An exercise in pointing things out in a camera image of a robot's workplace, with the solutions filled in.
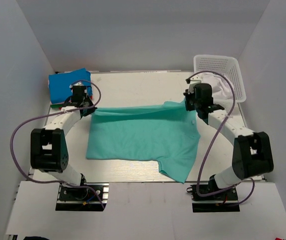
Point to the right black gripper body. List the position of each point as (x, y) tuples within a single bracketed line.
[(191, 103)]

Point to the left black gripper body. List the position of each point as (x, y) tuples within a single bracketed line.
[(88, 102)]

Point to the white t shirt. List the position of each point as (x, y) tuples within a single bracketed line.
[(220, 88)]

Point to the teal t shirt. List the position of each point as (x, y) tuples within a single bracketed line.
[(164, 133)]

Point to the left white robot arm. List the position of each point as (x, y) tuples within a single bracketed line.
[(49, 152)]

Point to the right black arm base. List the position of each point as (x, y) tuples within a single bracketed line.
[(222, 203)]

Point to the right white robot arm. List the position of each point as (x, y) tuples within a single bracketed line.
[(252, 155)]

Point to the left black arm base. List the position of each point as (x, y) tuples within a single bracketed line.
[(83, 200)]

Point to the folded green t shirt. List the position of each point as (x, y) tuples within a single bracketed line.
[(56, 106)]

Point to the white plastic basket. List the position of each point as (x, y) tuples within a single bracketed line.
[(227, 66)]

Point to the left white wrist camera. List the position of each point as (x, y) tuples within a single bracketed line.
[(76, 84)]

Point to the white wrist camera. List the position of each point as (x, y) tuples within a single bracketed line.
[(76, 84), (192, 83)]

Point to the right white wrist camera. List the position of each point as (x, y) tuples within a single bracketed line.
[(192, 83)]

